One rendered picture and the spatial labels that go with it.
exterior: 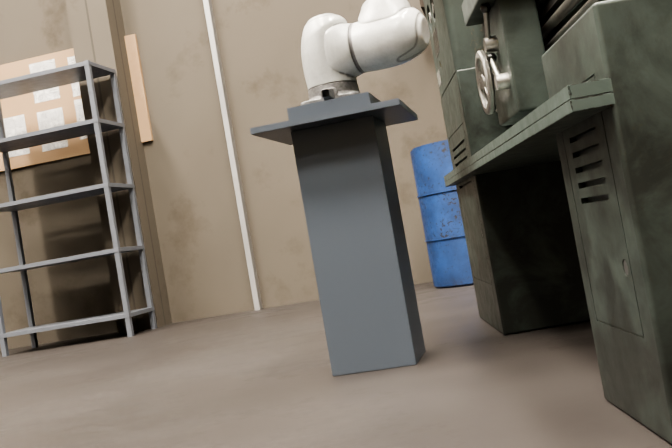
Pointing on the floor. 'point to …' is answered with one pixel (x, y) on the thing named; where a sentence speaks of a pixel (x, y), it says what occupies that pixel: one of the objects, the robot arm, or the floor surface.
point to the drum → (441, 216)
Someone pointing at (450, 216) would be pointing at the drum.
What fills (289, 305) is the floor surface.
